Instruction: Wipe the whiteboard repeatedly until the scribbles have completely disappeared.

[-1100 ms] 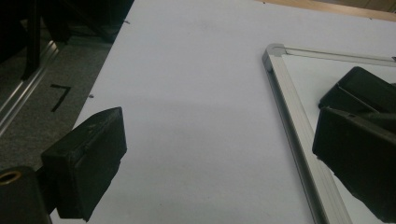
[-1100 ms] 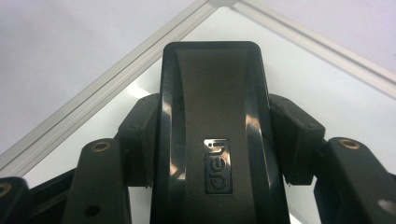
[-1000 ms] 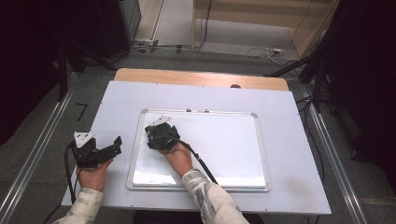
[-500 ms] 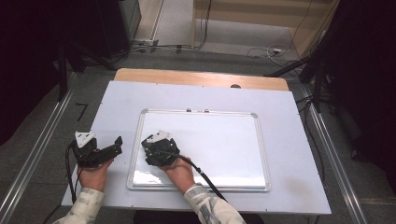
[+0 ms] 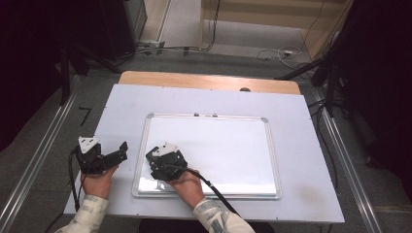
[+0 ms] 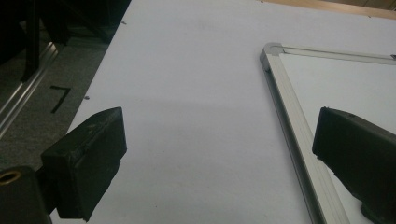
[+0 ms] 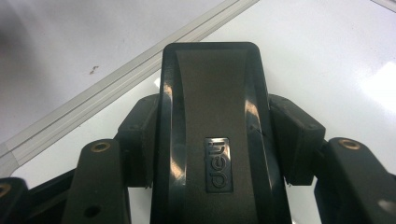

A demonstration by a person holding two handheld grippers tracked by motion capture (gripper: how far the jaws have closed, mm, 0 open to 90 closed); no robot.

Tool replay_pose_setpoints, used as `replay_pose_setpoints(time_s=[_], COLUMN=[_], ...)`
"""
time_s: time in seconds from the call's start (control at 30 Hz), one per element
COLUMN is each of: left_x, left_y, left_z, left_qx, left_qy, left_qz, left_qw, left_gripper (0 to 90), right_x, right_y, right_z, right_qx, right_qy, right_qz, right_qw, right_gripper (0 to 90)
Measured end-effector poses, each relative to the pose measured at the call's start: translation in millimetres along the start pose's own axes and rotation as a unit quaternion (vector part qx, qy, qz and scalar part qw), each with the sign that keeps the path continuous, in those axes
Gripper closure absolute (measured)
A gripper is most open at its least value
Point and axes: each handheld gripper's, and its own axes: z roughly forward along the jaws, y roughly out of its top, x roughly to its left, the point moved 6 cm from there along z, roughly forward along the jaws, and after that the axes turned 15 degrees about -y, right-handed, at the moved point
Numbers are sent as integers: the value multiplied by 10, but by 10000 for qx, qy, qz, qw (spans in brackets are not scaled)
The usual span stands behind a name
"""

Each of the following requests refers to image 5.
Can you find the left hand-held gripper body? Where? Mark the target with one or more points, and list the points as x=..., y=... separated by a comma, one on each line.
x=90, y=157

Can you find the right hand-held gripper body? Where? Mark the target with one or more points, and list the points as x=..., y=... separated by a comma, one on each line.
x=171, y=158

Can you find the black whiteboard eraser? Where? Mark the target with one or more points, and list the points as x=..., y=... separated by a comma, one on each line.
x=166, y=177

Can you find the metal-framed whiteboard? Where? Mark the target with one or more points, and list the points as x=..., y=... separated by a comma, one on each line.
x=226, y=155

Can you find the person's left hand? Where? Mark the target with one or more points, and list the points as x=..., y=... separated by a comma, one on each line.
x=97, y=184

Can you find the person's right hand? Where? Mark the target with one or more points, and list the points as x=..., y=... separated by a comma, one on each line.
x=188, y=189

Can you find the white table cover board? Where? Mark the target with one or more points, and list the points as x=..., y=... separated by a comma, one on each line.
x=123, y=106

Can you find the person's dark lap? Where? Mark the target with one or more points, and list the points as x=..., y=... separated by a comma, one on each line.
x=168, y=227

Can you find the wooden table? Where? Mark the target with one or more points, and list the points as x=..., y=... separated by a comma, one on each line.
x=194, y=80

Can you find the black metal stand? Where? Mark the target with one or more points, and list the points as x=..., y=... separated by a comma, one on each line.
x=64, y=77
x=328, y=84

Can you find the dark table grommet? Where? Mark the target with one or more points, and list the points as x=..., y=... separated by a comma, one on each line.
x=245, y=89

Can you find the power strip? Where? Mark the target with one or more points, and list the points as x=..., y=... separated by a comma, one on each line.
x=151, y=44

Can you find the dark curtain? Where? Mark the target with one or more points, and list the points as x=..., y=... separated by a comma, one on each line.
x=26, y=64
x=382, y=81

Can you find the black cabinet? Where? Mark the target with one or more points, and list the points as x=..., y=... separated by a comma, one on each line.
x=120, y=29

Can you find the aluminium floor rail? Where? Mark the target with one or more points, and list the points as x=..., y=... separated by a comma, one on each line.
x=42, y=152
x=350, y=155

